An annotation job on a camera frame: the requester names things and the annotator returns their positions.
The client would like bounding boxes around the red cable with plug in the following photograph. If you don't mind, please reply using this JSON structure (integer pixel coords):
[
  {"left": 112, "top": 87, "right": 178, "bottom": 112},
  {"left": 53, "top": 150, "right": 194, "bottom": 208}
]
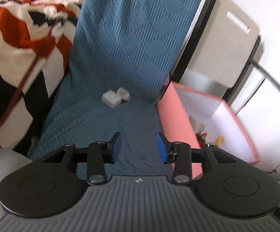
[{"left": 195, "top": 132, "right": 208, "bottom": 149}]

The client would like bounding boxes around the fluffy grey hair clip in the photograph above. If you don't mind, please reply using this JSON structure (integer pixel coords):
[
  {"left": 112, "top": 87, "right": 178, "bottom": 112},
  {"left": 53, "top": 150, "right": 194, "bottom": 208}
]
[{"left": 189, "top": 115, "right": 207, "bottom": 139}]

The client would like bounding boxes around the pink storage box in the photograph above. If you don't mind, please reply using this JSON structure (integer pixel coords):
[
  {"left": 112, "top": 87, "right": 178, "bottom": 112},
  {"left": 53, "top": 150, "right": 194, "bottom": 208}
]
[{"left": 157, "top": 81, "right": 261, "bottom": 180}]

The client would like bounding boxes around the white usb charger cube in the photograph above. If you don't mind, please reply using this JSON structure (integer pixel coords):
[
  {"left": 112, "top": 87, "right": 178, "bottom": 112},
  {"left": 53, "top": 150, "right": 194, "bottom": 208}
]
[{"left": 101, "top": 90, "right": 122, "bottom": 108}]

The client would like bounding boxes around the small white adapter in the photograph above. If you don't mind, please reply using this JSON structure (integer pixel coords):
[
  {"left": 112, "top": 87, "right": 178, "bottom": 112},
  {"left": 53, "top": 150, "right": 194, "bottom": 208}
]
[{"left": 116, "top": 87, "right": 131, "bottom": 102}]

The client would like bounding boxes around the beige plastic appliance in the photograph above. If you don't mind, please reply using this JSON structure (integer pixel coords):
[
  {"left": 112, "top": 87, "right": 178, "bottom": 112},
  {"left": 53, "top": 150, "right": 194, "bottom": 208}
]
[{"left": 180, "top": 0, "right": 260, "bottom": 97}]

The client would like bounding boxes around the blue quilted sofa cover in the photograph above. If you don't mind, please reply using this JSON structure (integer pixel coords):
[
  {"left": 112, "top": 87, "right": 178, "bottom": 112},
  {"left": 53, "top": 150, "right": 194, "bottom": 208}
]
[{"left": 30, "top": 0, "right": 201, "bottom": 177}]

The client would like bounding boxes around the red white black blanket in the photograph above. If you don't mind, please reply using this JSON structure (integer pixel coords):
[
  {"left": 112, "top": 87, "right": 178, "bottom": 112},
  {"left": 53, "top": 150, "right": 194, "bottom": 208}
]
[{"left": 0, "top": 0, "right": 84, "bottom": 149}]

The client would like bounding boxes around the black metal frame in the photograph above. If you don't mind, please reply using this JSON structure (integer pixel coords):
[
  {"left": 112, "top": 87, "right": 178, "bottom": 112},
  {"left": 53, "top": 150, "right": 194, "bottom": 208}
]
[{"left": 170, "top": 0, "right": 216, "bottom": 83}]

